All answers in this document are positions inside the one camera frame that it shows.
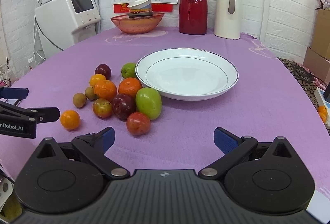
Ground small yellow orange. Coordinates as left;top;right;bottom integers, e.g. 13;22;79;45
89;74;106;88

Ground dark purple plum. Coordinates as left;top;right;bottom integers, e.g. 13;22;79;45
94;64;112;80

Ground leafed orange tangerine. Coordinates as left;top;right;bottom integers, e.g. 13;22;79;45
118;78;143;98

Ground small orange kumquat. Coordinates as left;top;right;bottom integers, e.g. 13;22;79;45
60;110;81;130

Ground stacked paper cups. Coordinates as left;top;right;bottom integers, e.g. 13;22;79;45
127;0;153;17

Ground red yellow plum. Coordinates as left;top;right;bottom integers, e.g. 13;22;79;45
92;98;112;118

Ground green round apple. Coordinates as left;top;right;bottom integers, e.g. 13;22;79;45
121;62;137;79

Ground white thermos jug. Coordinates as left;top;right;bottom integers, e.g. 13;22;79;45
214;0;242;40

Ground oblong green apple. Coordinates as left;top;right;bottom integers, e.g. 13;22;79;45
135;87;162;120

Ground red thermos jug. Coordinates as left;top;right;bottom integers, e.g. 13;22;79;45
178;0;207;35

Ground dark red plum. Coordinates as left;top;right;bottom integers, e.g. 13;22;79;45
112;94;137;120

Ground orange glass bowl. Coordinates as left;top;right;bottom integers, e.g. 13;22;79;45
111;12;164;35

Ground white porcelain plate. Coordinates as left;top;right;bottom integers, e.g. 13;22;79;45
135;48;239;101

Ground purple tablecloth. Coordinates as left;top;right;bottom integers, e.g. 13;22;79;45
1;27;329;196

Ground white water dispenser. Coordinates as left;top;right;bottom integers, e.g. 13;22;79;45
35;0;101;59

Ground large orange tangerine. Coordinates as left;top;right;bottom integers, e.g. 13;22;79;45
94;80;118;102

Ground flat cardboard box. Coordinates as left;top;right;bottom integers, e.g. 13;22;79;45
303;47;330;84

